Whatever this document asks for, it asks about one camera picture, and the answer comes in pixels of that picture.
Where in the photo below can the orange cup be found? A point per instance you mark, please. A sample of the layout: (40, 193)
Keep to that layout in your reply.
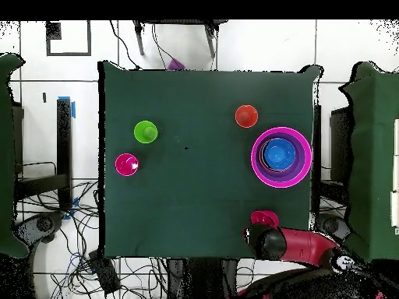
(246, 116)

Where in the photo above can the dark blue bowl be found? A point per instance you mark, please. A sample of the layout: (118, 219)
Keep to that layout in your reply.
(279, 154)

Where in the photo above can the small pinkish red bowl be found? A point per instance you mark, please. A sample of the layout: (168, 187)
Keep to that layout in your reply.
(263, 217)

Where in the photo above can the large pink bowl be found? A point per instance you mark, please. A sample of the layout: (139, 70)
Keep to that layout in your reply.
(281, 185)

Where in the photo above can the purple bowl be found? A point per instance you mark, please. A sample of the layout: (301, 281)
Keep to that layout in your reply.
(299, 168)

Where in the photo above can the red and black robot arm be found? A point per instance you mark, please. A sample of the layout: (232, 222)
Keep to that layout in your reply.
(305, 246)

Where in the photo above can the dark green tablecloth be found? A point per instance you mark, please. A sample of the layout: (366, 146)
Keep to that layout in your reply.
(187, 109)

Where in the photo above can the green cup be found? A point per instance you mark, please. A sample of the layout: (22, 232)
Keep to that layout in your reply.
(141, 129)

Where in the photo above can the pinkish red cup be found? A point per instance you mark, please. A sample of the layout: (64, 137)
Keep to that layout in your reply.
(124, 166)

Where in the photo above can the small purple object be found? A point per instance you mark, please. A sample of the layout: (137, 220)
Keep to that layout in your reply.
(175, 65)

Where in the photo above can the black metal stand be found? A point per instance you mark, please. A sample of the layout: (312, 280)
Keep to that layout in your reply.
(339, 140)
(64, 140)

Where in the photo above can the black power brick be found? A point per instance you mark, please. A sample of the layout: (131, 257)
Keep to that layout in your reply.
(104, 274)

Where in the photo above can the green cloth covered table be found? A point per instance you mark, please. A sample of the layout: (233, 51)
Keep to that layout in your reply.
(374, 155)
(6, 155)

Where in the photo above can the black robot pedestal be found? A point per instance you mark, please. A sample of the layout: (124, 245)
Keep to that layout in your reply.
(202, 280)

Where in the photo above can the black camera tripod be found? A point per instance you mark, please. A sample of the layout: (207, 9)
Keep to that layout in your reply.
(139, 40)

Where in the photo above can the dark grey pedestal leg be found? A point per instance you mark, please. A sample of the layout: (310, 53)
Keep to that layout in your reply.
(329, 222)
(43, 224)

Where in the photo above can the black square frame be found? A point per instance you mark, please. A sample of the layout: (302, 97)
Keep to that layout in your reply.
(68, 54)

